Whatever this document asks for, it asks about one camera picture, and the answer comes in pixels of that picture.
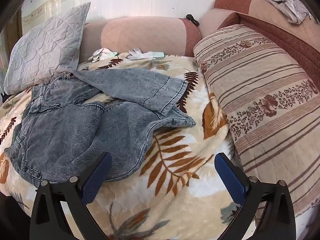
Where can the pink sofa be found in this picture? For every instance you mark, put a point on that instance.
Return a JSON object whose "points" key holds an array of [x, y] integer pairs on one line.
{"points": [[155, 32]]}

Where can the leaf print blanket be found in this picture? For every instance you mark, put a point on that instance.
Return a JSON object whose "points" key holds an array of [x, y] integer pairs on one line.
{"points": [[165, 170]]}

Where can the grey crumpled cloth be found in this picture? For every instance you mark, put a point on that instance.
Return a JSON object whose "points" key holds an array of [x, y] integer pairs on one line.
{"points": [[287, 3]]}

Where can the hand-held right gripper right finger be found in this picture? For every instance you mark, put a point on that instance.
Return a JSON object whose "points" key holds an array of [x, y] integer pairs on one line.
{"points": [[231, 177]]}

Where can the black clip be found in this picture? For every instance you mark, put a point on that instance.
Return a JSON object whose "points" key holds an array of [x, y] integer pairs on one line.
{"points": [[192, 19]]}

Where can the white work glove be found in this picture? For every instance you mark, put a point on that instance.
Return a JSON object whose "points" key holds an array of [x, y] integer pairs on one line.
{"points": [[142, 54], [101, 54]]}

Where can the grey denim pants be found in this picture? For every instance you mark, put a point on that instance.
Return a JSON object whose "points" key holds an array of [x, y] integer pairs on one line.
{"points": [[75, 130]]}

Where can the striped floral pillow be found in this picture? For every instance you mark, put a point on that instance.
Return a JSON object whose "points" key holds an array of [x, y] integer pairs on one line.
{"points": [[260, 100]]}

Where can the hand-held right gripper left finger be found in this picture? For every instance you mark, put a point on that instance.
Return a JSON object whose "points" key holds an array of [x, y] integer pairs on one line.
{"points": [[96, 177]]}

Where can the grey quilted pillow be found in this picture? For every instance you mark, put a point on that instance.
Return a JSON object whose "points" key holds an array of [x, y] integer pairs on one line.
{"points": [[42, 50]]}

